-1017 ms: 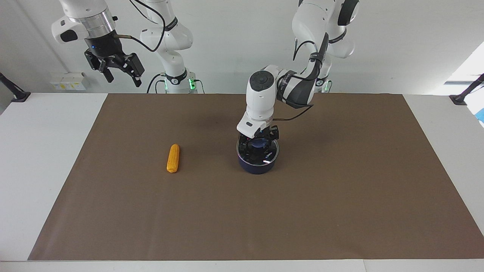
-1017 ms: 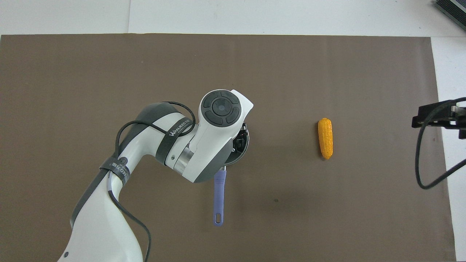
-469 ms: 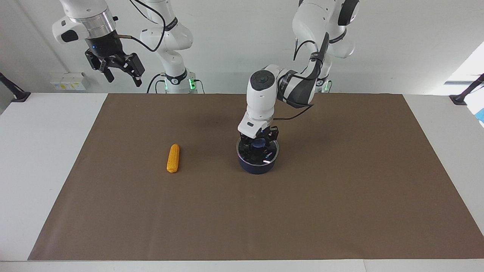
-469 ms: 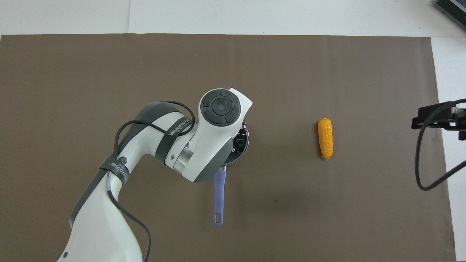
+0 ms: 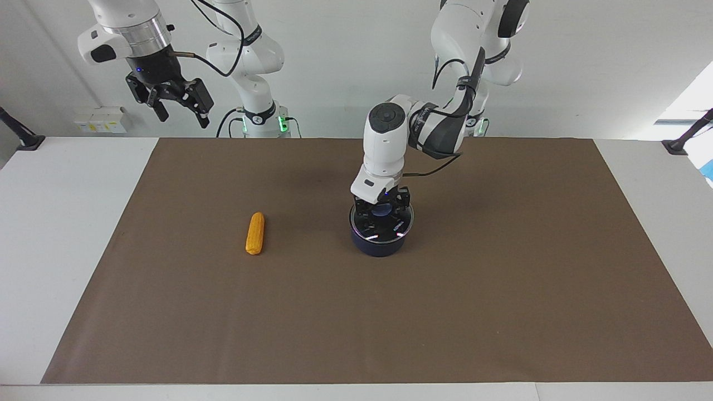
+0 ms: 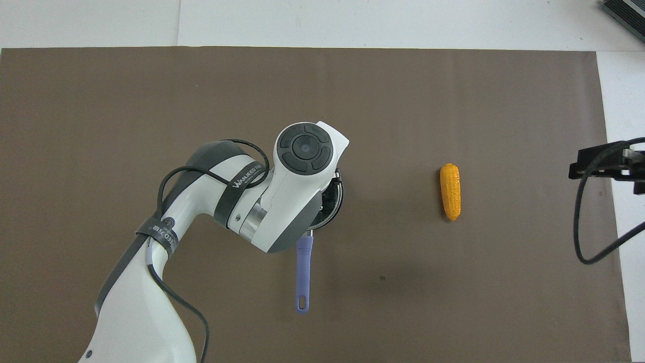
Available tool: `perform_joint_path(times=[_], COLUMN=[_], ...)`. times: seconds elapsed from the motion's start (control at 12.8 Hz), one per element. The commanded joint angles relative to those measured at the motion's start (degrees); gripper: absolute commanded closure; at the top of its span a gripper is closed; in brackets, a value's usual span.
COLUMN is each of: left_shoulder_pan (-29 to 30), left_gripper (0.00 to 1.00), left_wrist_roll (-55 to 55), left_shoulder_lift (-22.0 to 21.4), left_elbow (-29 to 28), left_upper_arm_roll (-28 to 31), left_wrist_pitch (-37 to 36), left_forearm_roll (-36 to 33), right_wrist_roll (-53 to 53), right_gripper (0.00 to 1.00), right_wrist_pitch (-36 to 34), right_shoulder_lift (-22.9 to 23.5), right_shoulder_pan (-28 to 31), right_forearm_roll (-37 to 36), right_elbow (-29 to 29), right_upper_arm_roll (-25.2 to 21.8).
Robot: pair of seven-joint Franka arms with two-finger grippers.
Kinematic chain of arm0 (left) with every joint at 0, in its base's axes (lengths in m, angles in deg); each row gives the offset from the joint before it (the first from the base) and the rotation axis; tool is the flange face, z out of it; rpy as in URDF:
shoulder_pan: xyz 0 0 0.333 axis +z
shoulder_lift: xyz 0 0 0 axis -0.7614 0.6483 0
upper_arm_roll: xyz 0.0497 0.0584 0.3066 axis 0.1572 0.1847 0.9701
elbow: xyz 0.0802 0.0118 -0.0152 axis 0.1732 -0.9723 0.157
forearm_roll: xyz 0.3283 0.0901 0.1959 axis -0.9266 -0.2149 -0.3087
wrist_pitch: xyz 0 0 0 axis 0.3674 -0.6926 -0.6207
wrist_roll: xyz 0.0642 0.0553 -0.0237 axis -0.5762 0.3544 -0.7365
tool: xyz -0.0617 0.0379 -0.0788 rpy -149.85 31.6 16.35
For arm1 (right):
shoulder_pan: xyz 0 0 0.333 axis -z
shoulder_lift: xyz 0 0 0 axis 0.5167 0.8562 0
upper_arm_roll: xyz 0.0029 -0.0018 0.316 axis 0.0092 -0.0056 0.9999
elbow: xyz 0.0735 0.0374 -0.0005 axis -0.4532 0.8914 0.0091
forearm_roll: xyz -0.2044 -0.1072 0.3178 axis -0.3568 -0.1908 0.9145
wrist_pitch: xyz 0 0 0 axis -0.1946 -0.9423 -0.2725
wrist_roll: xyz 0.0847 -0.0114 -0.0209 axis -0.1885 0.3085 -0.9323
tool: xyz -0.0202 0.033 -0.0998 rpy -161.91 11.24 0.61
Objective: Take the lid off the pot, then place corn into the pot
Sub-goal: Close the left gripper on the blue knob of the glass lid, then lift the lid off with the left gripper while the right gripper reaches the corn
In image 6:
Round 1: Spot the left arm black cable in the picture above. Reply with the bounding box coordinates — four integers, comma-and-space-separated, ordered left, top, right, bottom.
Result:
146, 139, 271, 363

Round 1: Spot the dark grey ridged device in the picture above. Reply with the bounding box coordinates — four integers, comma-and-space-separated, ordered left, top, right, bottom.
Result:
599, 0, 645, 29

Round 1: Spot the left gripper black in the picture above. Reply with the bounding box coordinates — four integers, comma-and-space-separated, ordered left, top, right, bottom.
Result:
322, 181, 338, 213

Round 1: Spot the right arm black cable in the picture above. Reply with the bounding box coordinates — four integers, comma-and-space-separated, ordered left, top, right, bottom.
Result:
573, 137, 645, 265

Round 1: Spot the steel pot with purple handle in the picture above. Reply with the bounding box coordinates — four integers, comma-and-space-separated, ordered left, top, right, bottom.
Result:
294, 168, 345, 315

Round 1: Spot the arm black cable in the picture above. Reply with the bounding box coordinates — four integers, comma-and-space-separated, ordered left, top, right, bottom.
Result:
146, 139, 271, 363
573, 137, 645, 265

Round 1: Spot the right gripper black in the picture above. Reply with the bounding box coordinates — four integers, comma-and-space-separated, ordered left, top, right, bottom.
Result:
569, 143, 645, 195

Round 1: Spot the yellow toy corn cob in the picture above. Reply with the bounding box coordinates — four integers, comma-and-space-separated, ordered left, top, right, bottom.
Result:
439, 163, 462, 221

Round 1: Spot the brown table mat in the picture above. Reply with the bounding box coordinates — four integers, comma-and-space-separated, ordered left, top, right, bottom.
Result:
0, 46, 631, 363

